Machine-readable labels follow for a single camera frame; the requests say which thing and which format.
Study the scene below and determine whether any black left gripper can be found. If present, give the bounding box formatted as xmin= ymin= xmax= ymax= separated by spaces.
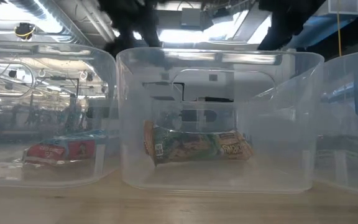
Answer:
xmin=98 ymin=0 xmax=167 ymax=57

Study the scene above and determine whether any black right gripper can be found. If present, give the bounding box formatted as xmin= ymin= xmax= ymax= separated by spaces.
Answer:
xmin=258 ymin=0 xmax=326 ymax=51

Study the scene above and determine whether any green chewy granola bar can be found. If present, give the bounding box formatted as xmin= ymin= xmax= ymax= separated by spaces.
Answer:
xmin=143 ymin=120 xmax=255 ymax=166

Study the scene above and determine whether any blue red granola bar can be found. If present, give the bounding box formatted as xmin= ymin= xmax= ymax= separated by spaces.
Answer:
xmin=22 ymin=129 xmax=109 ymax=166

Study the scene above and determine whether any white ceiling box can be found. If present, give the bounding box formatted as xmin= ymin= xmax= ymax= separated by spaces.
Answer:
xmin=324 ymin=0 xmax=358 ymax=16

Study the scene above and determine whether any hanging yellow cable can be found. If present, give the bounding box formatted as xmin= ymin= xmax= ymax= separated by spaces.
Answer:
xmin=336 ymin=0 xmax=342 ymax=57

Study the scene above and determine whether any grey overhead camera box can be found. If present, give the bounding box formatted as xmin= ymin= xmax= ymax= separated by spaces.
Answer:
xmin=180 ymin=7 xmax=202 ymax=27

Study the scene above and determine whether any silver ventilation duct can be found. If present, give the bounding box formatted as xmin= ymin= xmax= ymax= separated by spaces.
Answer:
xmin=7 ymin=0 xmax=93 ymax=47

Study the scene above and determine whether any black ceiling sensor yellow cable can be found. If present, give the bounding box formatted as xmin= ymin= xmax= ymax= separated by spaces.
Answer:
xmin=14 ymin=22 xmax=37 ymax=41

